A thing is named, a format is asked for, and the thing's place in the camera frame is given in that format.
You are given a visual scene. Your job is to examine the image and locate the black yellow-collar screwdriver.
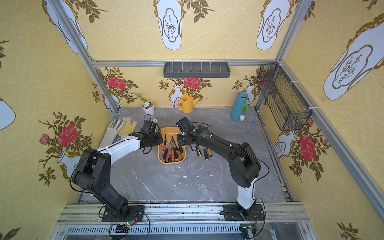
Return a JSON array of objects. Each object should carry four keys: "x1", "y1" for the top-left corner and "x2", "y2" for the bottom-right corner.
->
[{"x1": 196, "y1": 146, "x2": 202, "y2": 158}]

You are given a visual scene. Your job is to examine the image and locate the yellow storage box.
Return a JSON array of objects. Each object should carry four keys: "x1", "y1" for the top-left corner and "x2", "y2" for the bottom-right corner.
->
[{"x1": 158, "y1": 127, "x2": 186, "y2": 165}]

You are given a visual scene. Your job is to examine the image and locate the black ribbed screwdriver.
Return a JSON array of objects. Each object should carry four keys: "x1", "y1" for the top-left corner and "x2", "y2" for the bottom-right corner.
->
[{"x1": 204, "y1": 148, "x2": 209, "y2": 161}]

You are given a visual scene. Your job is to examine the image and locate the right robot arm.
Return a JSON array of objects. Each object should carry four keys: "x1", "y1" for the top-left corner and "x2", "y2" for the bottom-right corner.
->
[{"x1": 176, "y1": 117, "x2": 262, "y2": 211}]

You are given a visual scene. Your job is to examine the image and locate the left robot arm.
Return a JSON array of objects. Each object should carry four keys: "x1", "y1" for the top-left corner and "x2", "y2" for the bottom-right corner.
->
[{"x1": 71, "y1": 121, "x2": 163, "y2": 221}]

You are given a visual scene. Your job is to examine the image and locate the yellow dotted work glove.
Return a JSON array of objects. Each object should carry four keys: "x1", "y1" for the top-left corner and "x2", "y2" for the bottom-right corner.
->
[{"x1": 118, "y1": 117, "x2": 137, "y2": 139}]

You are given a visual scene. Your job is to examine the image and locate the yellow watering can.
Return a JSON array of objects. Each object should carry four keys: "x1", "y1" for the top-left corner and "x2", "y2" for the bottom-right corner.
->
[{"x1": 176, "y1": 95, "x2": 200, "y2": 114}]

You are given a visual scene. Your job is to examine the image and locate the white flower pot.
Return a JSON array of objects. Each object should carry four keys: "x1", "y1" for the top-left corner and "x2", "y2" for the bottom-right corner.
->
[{"x1": 142, "y1": 101, "x2": 155, "y2": 116}]

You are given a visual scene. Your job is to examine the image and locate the long white leather glove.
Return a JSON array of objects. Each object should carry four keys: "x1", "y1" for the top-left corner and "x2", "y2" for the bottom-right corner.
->
[{"x1": 99, "y1": 118, "x2": 125, "y2": 149}]

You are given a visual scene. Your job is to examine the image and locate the teal vase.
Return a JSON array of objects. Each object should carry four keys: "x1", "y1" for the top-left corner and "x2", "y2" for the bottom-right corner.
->
[{"x1": 231, "y1": 92, "x2": 250, "y2": 120}]

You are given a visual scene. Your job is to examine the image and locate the grey wall shelf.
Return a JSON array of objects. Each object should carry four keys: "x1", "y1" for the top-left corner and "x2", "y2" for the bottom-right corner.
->
[{"x1": 163, "y1": 61, "x2": 231, "y2": 79}]

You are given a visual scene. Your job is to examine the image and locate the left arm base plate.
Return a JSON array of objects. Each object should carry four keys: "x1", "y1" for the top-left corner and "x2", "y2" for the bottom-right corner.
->
[{"x1": 102, "y1": 205, "x2": 145, "y2": 223}]

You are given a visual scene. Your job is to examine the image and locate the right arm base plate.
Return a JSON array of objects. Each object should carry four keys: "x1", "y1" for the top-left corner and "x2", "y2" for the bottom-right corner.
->
[{"x1": 220, "y1": 203, "x2": 266, "y2": 221}]

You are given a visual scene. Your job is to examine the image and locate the black wire basket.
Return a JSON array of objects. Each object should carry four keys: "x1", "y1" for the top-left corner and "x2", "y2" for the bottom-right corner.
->
[{"x1": 258, "y1": 63, "x2": 312, "y2": 131}]

